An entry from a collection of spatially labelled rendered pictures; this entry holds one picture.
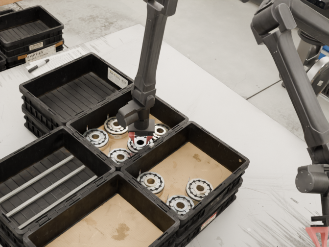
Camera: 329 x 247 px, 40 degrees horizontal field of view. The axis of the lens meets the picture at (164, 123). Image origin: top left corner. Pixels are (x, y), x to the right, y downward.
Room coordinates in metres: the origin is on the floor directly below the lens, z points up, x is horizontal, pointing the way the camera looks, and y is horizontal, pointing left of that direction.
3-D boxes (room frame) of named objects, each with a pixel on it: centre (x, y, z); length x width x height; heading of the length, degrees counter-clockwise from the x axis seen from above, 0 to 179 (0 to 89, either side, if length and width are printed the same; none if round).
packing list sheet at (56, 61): (1.89, 0.56, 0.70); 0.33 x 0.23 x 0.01; 138
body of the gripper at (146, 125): (1.26, 0.09, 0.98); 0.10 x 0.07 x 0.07; 98
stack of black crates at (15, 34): (2.39, 0.95, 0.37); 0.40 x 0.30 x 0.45; 138
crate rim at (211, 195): (1.13, -0.11, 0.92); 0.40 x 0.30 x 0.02; 144
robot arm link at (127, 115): (1.23, 0.11, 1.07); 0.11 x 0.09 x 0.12; 138
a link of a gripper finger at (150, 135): (1.27, 0.07, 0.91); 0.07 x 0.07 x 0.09; 8
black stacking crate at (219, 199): (1.13, -0.11, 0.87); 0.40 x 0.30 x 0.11; 144
